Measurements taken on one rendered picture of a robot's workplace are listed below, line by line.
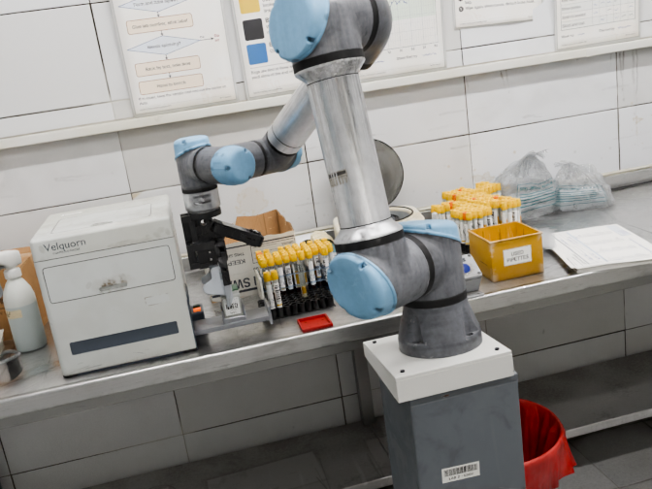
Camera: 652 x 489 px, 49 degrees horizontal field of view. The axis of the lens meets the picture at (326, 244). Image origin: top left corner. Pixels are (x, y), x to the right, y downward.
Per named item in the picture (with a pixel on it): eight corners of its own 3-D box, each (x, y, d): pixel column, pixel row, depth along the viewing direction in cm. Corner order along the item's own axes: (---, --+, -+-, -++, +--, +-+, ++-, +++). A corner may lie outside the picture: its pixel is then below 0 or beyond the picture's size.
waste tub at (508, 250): (493, 283, 167) (489, 243, 165) (470, 268, 180) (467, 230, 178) (545, 272, 170) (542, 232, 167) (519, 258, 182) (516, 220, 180)
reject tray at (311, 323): (303, 333, 155) (302, 329, 154) (297, 322, 161) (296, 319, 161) (333, 326, 156) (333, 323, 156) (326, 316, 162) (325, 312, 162)
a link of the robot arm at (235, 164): (268, 140, 142) (234, 140, 149) (222, 148, 134) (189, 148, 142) (273, 179, 143) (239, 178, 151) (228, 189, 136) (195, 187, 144)
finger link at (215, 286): (207, 310, 154) (199, 269, 153) (234, 305, 155) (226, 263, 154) (208, 312, 151) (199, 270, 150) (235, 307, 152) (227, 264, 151)
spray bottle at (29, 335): (6, 360, 164) (-22, 259, 157) (14, 345, 172) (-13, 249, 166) (44, 352, 165) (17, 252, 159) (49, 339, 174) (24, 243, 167)
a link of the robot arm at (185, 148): (186, 141, 141) (163, 141, 147) (197, 195, 144) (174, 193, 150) (218, 133, 146) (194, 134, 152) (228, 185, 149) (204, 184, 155)
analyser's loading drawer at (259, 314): (179, 343, 153) (174, 321, 152) (179, 333, 160) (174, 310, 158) (273, 323, 157) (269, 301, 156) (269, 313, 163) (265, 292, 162)
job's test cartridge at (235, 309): (225, 321, 155) (220, 294, 154) (223, 314, 160) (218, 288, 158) (244, 317, 156) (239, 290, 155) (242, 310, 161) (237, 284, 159)
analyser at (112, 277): (62, 379, 148) (26, 241, 140) (77, 333, 174) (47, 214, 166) (211, 347, 154) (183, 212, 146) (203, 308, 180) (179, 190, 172)
